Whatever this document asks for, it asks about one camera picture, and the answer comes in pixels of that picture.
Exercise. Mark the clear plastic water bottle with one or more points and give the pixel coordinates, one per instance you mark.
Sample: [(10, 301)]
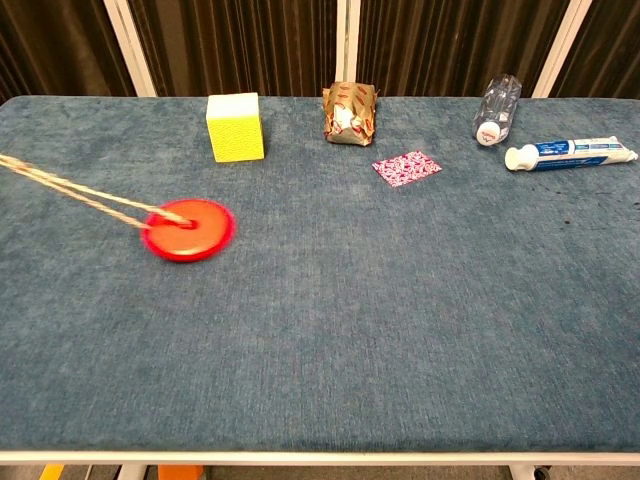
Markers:
[(496, 110)]

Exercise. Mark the white frame post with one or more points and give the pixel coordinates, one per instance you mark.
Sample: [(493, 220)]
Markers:
[(347, 40), (131, 47), (561, 47)]

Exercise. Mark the red disc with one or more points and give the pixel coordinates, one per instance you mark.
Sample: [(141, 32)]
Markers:
[(189, 230)]

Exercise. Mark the dark brown curtain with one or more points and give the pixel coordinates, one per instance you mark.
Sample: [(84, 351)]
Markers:
[(240, 45)]

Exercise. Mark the crumpled gold snack bag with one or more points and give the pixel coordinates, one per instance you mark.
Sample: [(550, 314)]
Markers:
[(350, 115)]

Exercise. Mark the yellow object under table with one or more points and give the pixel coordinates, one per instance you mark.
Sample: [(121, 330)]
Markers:
[(50, 472)]

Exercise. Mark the blue table cloth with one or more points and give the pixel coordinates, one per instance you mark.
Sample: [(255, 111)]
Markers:
[(350, 325)]

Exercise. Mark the pink patterned flat packet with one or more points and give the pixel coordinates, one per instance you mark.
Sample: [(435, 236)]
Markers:
[(406, 168)]

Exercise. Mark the yellow and white block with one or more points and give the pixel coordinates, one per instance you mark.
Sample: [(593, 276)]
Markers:
[(235, 127)]

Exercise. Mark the orange object under table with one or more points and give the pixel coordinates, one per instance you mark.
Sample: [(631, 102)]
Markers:
[(181, 472)]

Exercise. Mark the white blue toothpaste tube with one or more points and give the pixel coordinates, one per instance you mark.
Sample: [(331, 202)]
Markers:
[(570, 153)]

